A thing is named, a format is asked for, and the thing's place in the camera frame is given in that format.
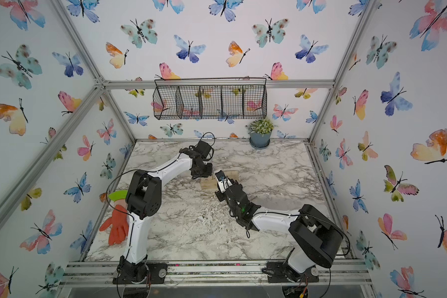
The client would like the blue pot green plant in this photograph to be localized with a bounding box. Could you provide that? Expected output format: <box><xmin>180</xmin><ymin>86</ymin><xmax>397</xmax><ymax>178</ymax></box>
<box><xmin>248</xmin><ymin>118</ymin><xmax>274</xmax><ymax>150</ymax></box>

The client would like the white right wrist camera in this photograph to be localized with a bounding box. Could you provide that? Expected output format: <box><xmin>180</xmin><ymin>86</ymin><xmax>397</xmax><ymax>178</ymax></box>
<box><xmin>215</xmin><ymin>170</ymin><xmax>232</xmax><ymax>193</ymax></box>

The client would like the wooden board with holes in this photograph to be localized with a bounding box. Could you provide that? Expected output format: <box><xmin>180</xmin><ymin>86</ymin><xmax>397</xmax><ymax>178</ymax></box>
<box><xmin>200</xmin><ymin>170</ymin><xmax>240</xmax><ymax>191</ymax></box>

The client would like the red silicone glove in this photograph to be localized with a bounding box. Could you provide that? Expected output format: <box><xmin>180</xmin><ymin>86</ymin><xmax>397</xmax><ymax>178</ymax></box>
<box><xmin>99</xmin><ymin>204</ymin><xmax>129</xmax><ymax>245</ymax></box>

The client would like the aluminium front rail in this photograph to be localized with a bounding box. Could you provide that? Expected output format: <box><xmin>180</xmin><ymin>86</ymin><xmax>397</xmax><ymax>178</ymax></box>
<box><xmin>60</xmin><ymin>259</ymin><xmax>373</xmax><ymax>288</ymax></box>

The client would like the black wire wall basket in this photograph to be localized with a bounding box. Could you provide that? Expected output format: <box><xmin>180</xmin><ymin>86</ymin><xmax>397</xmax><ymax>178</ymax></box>
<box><xmin>151</xmin><ymin>77</ymin><xmax>268</xmax><ymax>124</ymax></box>

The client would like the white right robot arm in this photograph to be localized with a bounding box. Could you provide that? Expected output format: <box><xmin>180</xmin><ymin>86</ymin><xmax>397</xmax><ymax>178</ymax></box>
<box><xmin>216</xmin><ymin>180</ymin><xmax>344</xmax><ymax>282</ymax></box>

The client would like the green spatula yellow handle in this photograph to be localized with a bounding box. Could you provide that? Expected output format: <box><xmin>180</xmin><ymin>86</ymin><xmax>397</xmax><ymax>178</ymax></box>
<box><xmin>108</xmin><ymin>190</ymin><xmax>128</xmax><ymax>202</ymax></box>

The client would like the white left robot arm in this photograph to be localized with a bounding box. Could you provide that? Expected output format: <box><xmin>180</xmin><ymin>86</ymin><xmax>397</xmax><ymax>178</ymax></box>
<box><xmin>113</xmin><ymin>140</ymin><xmax>214</xmax><ymax>286</ymax></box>

